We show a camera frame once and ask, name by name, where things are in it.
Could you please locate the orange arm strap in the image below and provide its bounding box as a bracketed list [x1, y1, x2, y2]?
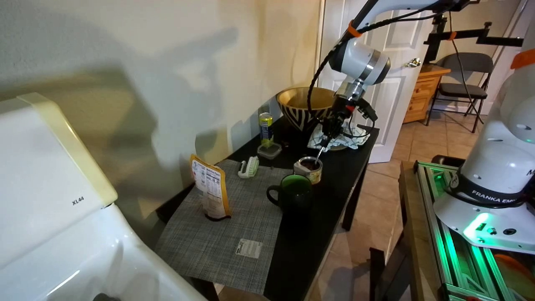
[508, 48, 535, 72]
[345, 22, 364, 40]

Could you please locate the black table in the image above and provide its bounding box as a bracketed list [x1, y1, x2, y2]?
[155, 114, 380, 301]

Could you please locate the black camera stand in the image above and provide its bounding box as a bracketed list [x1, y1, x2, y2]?
[421, 10, 524, 67]

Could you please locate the large wooden zebra-pattern bowl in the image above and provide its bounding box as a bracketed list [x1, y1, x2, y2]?
[275, 85, 342, 134]

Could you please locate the clear bottle with yellow liquid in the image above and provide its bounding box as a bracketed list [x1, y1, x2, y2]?
[257, 109, 275, 142]

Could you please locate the wooden dresser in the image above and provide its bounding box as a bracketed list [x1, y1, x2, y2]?
[401, 63, 451, 125]

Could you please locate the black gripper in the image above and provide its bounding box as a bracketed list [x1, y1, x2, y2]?
[320, 95, 380, 142]

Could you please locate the black folding chair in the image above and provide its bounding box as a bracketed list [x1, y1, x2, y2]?
[424, 52, 496, 134]

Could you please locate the white checkered dish cloth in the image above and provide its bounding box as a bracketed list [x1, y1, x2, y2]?
[305, 119, 370, 154]

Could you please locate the small transparent bowl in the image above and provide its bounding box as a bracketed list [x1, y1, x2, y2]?
[255, 139, 284, 162]

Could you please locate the orange snack pouch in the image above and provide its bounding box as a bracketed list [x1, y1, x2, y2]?
[188, 152, 232, 221]

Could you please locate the aluminium frame robot table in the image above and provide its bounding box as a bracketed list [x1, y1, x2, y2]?
[397, 157, 535, 301]

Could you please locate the grey woven placemat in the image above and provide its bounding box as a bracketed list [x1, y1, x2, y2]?
[156, 157, 289, 296]

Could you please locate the dark green mug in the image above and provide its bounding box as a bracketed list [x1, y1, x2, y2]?
[263, 172, 314, 214]

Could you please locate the metal spoon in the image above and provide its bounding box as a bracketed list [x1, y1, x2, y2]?
[314, 135, 332, 167]

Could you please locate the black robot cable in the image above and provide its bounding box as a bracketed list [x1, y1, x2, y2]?
[305, 5, 447, 114]

